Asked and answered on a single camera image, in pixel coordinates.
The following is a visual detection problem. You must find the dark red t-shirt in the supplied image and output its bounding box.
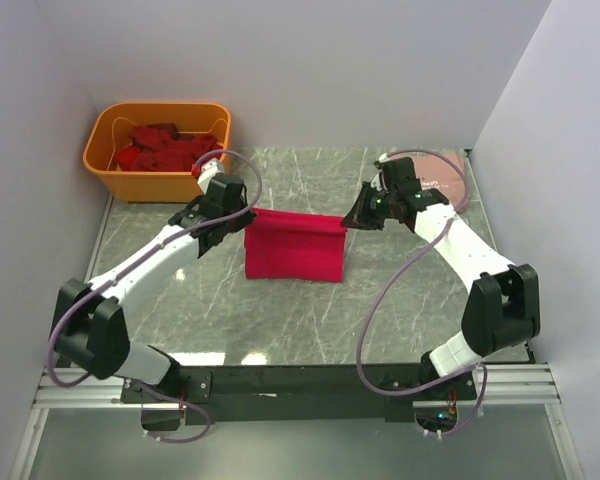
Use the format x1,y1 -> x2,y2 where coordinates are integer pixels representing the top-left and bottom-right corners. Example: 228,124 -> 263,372
113,124 -> 222,172

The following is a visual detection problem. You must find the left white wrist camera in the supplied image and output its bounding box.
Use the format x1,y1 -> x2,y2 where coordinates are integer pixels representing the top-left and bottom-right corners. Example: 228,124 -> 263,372
196,159 -> 225,194

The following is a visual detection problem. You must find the bright pink t-shirt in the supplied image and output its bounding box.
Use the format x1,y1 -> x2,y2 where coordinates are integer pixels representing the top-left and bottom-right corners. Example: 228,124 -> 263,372
244,208 -> 347,283

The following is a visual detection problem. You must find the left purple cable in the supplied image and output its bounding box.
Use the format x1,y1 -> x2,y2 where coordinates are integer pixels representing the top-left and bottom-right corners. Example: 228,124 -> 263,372
47,148 -> 266,445

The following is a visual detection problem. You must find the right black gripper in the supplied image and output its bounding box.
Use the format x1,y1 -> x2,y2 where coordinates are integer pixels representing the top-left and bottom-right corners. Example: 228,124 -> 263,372
342,182 -> 398,231

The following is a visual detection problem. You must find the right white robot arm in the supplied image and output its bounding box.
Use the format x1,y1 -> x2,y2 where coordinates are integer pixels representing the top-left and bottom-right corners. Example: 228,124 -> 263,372
341,150 -> 541,399

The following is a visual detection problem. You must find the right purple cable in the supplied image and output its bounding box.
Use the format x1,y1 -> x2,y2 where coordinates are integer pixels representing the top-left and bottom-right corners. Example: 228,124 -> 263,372
355,148 -> 489,439

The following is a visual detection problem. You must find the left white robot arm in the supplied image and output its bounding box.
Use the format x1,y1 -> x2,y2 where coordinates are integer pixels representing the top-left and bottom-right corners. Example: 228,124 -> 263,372
47,173 -> 255,402

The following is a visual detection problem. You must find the folded pink printed t-shirt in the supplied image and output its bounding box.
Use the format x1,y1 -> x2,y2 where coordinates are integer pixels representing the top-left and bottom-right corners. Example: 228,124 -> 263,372
386,150 -> 470,212

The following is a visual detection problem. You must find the purple cable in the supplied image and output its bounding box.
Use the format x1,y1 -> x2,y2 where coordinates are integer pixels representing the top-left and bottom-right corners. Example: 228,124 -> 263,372
355,148 -> 489,439
47,148 -> 266,445

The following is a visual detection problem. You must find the orange plastic basket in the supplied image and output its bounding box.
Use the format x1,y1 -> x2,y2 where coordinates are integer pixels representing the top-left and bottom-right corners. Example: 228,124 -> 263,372
83,102 -> 232,203

